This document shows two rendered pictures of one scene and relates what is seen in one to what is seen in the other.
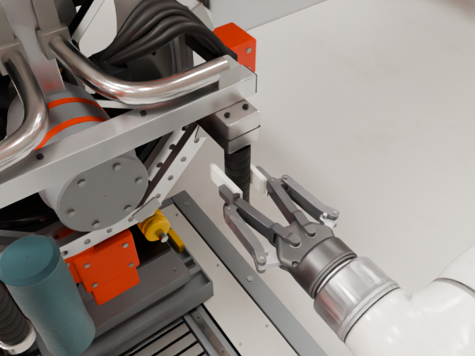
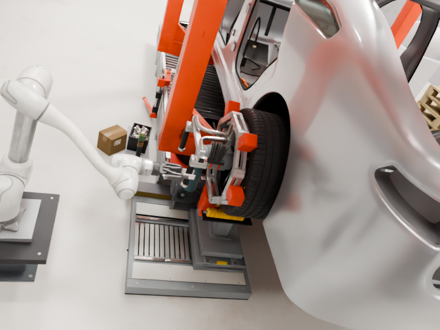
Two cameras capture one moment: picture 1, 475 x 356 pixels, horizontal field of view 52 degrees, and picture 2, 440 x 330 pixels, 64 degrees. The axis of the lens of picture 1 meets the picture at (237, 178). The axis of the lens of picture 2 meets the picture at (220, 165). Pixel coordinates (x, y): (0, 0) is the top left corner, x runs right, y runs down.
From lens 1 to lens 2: 1.87 m
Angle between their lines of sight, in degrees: 74
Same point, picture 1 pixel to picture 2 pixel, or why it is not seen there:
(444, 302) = (133, 162)
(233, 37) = (236, 192)
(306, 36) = not seen: outside the picture
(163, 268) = (208, 245)
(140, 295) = (201, 235)
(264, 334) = (167, 275)
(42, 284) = not seen: hidden behind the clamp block
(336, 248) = (156, 164)
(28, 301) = not seen: hidden behind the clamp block
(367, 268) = (148, 162)
